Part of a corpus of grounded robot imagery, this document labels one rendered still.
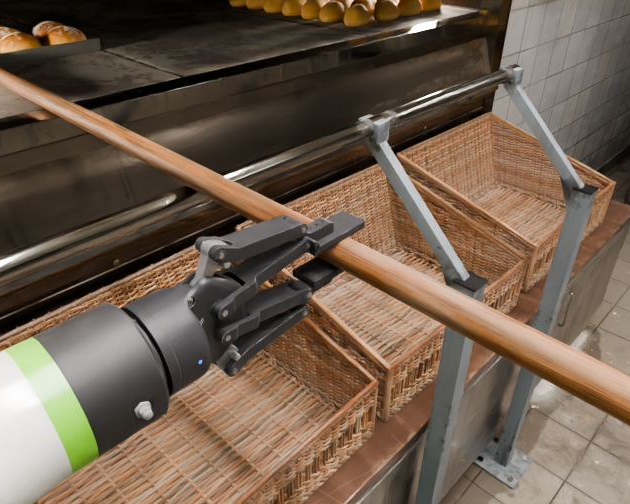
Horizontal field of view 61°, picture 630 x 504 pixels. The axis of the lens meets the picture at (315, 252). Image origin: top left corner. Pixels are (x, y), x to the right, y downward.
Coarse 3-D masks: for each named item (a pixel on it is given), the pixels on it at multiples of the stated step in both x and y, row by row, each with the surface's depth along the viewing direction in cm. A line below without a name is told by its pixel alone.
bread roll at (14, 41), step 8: (16, 32) 116; (24, 32) 118; (0, 40) 115; (8, 40) 114; (16, 40) 115; (24, 40) 116; (32, 40) 117; (0, 48) 114; (8, 48) 114; (16, 48) 115; (24, 48) 116
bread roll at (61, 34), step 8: (48, 32) 121; (56, 32) 121; (64, 32) 122; (72, 32) 123; (80, 32) 125; (48, 40) 121; (56, 40) 121; (64, 40) 122; (72, 40) 123; (80, 40) 124
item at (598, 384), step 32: (32, 96) 90; (96, 128) 76; (160, 160) 67; (224, 192) 59; (256, 192) 58; (320, 256) 51; (352, 256) 48; (384, 256) 48; (384, 288) 46; (416, 288) 44; (448, 288) 44; (448, 320) 42; (480, 320) 41; (512, 320) 40; (512, 352) 39; (544, 352) 38; (576, 352) 37; (576, 384) 36; (608, 384) 35
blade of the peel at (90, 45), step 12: (36, 48) 117; (48, 48) 119; (60, 48) 121; (72, 48) 122; (84, 48) 124; (96, 48) 126; (0, 60) 113; (12, 60) 115; (24, 60) 116; (36, 60) 118
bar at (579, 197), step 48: (432, 96) 98; (336, 144) 82; (384, 144) 89; (192, 192) 66; (576, 192) 116; (48, 240) 55; (96, 240) 58; (432, 240) 88; (576, 240) 120; (480, 288) 86; (528, 384) 146; (432, 432) 107; (432, 480) 113
